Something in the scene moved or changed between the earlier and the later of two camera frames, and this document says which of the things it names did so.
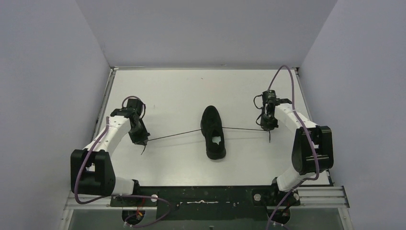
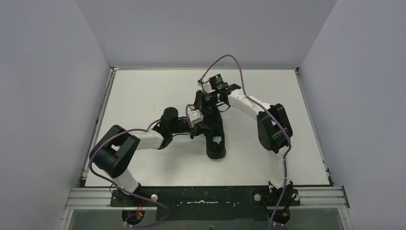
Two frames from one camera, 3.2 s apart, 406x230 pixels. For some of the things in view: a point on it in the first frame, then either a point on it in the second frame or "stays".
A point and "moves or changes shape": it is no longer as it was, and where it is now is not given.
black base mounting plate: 210,203 stays
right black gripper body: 268,121 → 206,99
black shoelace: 199,130 moves or changes shape
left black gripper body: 140,133 → 197,128
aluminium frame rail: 308,198 stays
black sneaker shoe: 211,126 stays
